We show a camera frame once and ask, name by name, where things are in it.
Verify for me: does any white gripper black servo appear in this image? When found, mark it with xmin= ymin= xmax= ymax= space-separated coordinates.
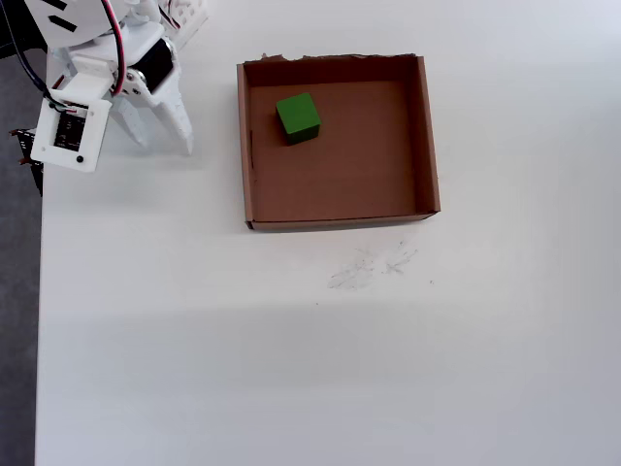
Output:
xmin=48 ymin=21 xmax=196 ymax=157

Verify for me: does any dark brown-edged object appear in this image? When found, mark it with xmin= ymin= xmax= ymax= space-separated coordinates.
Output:
xmin=8 ymin=126 xmax=46 ymax=198

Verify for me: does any brown cardboard box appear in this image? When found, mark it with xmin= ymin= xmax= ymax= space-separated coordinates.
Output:
xmin=236 ymin=51 xmax=442 ymax=233

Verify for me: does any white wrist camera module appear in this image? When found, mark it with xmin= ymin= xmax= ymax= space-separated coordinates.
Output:
xmin=29 ymin=55 xmax=115 ymax=174

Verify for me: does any red black servo cable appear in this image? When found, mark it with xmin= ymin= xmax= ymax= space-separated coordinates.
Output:
xmin=99 ymin=0 xmax=128 ymax=96

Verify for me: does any green cube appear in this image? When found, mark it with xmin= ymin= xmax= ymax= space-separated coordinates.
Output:
xmin=275 ymin=91 xmax=322 ymax=147

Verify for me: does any thin black cable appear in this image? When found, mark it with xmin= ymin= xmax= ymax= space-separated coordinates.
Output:
xmin=0 ymin=4 xmax=67 ymax=111

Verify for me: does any black flat object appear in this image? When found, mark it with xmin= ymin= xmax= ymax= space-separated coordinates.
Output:
xmin=0 ymin=0 xmax=49 ymax=60

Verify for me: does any red white cable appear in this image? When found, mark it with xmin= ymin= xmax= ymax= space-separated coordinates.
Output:
xmin=157 ymin=0 xmax=188 ymax=33

